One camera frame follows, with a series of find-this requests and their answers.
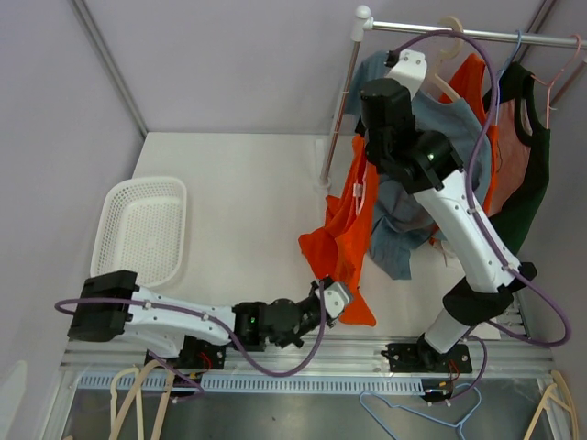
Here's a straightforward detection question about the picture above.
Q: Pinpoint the orange t shirt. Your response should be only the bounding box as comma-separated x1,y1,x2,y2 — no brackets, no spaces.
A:
298,135,379,326
449,53,499,216

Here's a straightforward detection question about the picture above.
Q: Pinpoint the blue grey t shirt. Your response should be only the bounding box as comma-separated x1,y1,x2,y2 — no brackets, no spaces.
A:
344,50,482,280

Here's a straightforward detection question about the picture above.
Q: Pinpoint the pink wire hanger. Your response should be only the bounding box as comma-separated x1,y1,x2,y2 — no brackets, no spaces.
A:
352,169,367,215

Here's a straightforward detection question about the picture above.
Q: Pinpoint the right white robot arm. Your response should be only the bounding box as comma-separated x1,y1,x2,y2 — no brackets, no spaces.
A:
360,78,537,371

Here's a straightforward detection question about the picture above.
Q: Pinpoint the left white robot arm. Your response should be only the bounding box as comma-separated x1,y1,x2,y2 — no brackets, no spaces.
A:
68,269,351,368

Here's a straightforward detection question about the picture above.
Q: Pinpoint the wooden hanger bottom right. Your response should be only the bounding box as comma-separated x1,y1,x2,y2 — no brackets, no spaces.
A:
523,369,580,440

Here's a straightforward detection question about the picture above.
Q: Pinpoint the green and pink shirt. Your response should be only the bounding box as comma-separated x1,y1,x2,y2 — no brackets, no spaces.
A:
490,62,551,254

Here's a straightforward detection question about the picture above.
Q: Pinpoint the white plastic laundry basket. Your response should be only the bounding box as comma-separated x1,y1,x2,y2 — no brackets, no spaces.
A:
90,176,187,289

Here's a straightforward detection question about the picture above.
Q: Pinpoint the wooden hangers bottom left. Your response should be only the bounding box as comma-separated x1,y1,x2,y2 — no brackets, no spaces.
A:
108,360,174,440

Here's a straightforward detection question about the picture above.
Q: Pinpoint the metal clothes rack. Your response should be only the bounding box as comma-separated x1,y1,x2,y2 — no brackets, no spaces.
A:
316,5,586,190

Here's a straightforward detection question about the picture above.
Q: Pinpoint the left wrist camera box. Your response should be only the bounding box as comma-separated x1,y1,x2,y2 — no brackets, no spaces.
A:
319,277,354,327

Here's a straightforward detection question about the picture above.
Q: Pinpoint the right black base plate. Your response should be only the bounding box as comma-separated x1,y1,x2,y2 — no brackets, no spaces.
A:
381,342,472,374

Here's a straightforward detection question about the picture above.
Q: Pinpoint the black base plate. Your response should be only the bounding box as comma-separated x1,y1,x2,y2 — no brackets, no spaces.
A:
381,342,472,374
165,336,226,371

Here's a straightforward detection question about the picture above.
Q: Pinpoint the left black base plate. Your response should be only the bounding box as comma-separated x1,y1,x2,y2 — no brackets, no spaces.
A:
165,336,226,371

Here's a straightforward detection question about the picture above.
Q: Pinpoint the blue wire hanger on floor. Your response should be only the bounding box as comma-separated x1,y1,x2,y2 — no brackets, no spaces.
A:
358,383,482,440

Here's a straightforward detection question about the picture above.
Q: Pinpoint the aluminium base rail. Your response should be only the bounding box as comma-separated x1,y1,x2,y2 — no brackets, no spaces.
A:
59,292,556,395

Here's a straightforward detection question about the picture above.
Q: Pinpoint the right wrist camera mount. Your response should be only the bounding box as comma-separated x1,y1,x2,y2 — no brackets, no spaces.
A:
385,49,427,99

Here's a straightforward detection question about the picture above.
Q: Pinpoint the wooden hanger on rail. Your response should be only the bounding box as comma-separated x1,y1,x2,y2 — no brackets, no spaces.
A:
428,16,465,105

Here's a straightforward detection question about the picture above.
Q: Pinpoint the blue wire hanger on rail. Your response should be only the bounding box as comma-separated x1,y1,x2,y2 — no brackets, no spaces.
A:
492,29,522,126

